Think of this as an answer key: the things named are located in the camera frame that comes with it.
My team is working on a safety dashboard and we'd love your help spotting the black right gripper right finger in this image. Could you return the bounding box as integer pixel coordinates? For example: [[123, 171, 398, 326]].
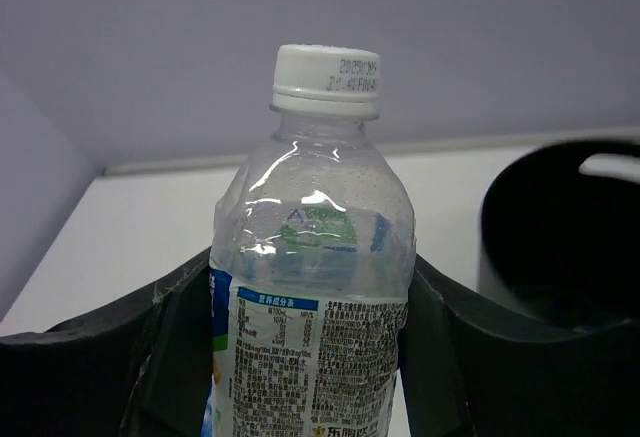
[[399, 257, 639, 436]]

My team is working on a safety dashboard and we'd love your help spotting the clear bottle white green label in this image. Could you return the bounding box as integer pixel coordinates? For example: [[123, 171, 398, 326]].
[[202, 44, 416, 436]]

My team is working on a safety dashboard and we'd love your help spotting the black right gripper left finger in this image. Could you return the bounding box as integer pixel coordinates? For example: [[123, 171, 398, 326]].
[[1, 250, 212, 436]]

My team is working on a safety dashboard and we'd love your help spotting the black round bin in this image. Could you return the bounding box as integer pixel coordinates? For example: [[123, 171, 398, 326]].
[[477, 139, 639, 333]]

